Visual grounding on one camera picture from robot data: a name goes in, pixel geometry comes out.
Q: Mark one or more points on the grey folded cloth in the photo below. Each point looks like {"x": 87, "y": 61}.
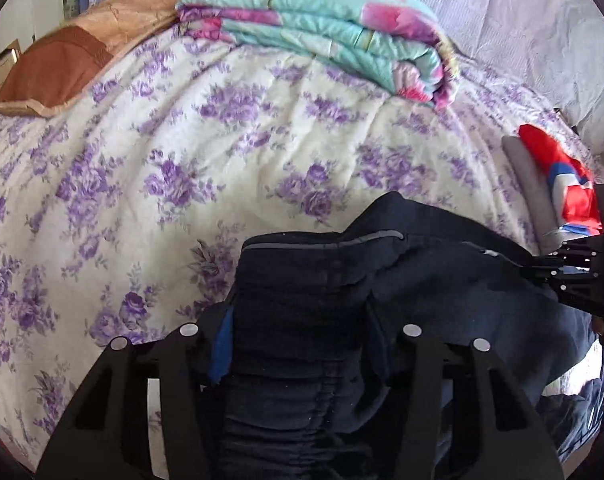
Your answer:
{"x": 531, "y": 190}

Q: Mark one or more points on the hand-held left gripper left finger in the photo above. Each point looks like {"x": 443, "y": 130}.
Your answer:
{"x": 221, "y": 347}

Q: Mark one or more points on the purple floral bed sheet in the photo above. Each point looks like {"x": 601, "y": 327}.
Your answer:
{"x": 182, "y": 170}

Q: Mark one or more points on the brown pillow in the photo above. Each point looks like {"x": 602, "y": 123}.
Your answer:
{"x": 82, "y": 50}

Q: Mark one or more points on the folded turquoise floral quilt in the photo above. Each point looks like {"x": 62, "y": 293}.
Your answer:
{"x": 327, "y": 25}

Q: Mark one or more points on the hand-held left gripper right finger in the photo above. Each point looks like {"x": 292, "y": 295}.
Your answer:
{"x": 379, "y": 350}

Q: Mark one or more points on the red blue white garment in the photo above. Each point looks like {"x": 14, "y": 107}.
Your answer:
{"x": 561, "y": 180}

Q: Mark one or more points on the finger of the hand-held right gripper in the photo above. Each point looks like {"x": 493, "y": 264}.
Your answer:
{"x": 556, "y": 272}

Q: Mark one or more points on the dark navy pants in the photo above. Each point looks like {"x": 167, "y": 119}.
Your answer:
{"x": 381, "y": 320}

